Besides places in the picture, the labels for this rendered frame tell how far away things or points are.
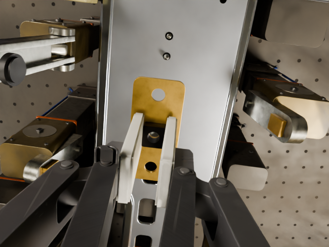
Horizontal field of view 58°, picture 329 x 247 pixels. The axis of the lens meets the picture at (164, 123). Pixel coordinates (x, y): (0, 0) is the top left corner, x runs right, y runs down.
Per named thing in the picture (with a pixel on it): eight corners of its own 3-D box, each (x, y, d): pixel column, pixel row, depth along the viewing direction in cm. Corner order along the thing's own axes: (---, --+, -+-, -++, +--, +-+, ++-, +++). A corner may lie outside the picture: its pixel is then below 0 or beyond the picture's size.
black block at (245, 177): (245, 133, 82) (278, 195, 54) (209, 128, 82) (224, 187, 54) (248, 115, 80) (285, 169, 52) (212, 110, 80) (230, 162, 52)
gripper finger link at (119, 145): (111, 211, 15) (50, 205, 15) (126, 162, 19) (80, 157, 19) (112, 185, 14) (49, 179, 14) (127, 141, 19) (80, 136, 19)
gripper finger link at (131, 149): (129, 205, 16) (115, 203, 16) (141, 149, 23) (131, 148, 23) (132, 157, 15) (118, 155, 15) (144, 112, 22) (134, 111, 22)
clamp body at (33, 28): (118, 45, 75) (70, 72, 42) (80, 40, 75) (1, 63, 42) (120, 18, 73) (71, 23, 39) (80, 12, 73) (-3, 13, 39)
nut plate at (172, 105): (172, 181, 25) (172, 188, 23) (127, 175, 25) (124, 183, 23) (186, 81, 22) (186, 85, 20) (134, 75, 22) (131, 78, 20)
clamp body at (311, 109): (273, 88, 77) (342, 145, 44) (227, 82, 77) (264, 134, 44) (279, 63, 75) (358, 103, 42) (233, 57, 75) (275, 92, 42)
